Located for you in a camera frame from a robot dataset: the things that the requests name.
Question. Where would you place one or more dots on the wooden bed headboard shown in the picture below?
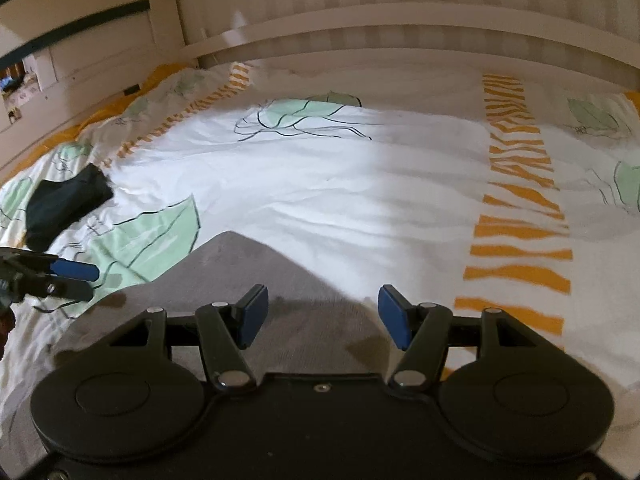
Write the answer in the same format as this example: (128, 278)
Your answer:
(400, 25)

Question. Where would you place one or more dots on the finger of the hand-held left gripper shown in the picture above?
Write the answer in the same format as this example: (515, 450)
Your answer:
(65, 289)
(75, 270)

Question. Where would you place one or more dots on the grey knitted hoodie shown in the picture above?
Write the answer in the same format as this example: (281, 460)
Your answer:
(280, 310)

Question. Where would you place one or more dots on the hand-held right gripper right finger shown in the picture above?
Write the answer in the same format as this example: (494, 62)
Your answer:
(395, 317)

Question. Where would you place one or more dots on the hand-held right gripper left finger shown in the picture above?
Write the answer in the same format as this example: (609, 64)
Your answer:
(252, 317)

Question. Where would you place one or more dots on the black folded cloth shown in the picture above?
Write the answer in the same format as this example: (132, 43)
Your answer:
(67, 205)

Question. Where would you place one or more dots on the white leaf-print quilt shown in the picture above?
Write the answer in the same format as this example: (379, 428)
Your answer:
(350, 185)

